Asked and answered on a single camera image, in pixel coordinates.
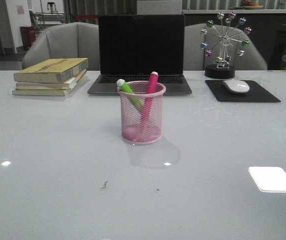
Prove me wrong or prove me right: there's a green highlighter pen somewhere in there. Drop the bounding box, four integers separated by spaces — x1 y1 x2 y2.
116 78 145 112

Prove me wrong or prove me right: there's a pink highlighter pen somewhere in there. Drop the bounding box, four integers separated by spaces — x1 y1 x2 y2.
139 71 158 139

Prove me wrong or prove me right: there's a pink mesh pen holder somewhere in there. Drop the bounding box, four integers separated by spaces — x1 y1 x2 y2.
116 79 166 144

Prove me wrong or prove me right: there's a grey laptop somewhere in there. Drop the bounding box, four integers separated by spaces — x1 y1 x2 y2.
88 14 192 96

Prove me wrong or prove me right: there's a ferris wheel desk ornament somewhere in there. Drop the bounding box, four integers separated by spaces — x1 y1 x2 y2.
200 11 249 79

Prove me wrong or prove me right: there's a grey right armchair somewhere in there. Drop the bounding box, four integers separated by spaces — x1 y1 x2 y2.
183 23 267 71

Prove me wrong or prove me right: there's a grey armchair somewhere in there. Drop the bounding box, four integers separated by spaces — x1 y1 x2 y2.
183 23 267 71
22 22 100 71

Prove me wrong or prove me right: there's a white computer mouse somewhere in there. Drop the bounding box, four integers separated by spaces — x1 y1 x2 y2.
223 79 250 94

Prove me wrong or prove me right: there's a grey left armchair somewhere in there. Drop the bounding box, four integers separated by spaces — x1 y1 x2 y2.
22 22 100 71

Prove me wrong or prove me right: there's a yellow top book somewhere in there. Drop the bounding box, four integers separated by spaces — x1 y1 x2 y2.
14 58 88 84

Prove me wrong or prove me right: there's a black mouse pad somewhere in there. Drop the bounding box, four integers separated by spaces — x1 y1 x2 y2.
205 80 281 103

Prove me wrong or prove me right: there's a red barrier belt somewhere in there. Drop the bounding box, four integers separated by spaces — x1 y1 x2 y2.
73 13 128 20

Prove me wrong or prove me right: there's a bottom yellow-edged book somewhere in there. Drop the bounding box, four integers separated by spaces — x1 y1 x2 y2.
12 75 86 96

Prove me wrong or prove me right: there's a metal trolley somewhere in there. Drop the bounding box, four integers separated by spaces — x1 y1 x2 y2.
28 0 65 26

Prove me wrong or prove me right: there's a red bin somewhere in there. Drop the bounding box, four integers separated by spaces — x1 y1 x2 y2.
20 26 36 50

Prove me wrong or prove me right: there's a fruit bowl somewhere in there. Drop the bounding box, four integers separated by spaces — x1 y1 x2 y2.
240 0 263 10

